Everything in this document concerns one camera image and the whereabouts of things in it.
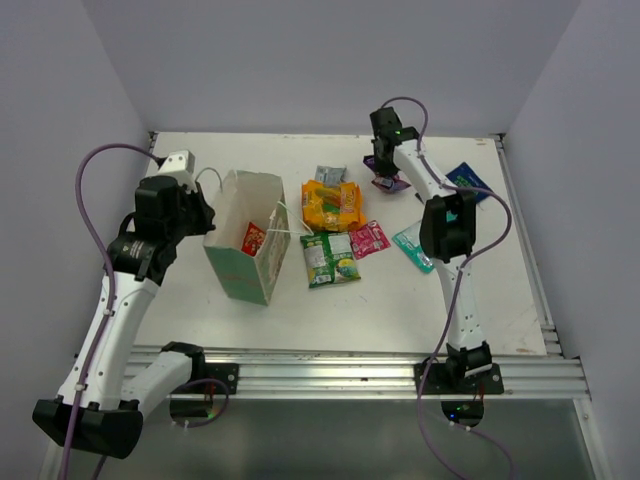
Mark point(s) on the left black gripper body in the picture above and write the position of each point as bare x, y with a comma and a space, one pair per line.
182, 224

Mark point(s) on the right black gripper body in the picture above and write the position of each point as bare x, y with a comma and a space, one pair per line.
382, 164

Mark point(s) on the green paper bag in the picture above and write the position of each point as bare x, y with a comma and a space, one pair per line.
245, 197

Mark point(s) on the purple snack packet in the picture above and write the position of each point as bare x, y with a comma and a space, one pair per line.
387, 184

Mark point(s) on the red snack packet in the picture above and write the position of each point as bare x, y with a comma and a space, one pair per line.
253, 239

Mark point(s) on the dark blue chips packet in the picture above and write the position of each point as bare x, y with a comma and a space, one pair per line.
464, 176

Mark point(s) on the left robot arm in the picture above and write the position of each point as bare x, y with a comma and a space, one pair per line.
96, 410

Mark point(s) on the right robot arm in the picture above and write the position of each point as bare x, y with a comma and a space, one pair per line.
447, 236

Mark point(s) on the grey snack packet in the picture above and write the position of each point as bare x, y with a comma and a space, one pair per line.
330, 176

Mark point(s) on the orange yellow snack packet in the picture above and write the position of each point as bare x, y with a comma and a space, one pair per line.
332, 209

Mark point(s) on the pink snack packet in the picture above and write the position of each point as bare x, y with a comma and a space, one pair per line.
368, 239

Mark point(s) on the teal candy packet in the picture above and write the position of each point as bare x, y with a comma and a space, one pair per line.
409, 243

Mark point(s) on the green snack packet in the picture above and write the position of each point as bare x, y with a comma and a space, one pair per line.
329, 259

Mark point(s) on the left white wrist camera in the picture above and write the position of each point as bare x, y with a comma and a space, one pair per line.
180, 165

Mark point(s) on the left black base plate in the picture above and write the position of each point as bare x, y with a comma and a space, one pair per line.
226, 373

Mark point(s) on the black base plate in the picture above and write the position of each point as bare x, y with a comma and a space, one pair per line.
226, 373
440, 381

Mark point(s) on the aluminium mounting rail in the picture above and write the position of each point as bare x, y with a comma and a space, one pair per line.
308, 375

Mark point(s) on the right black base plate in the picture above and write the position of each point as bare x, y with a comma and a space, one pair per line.
440, 381

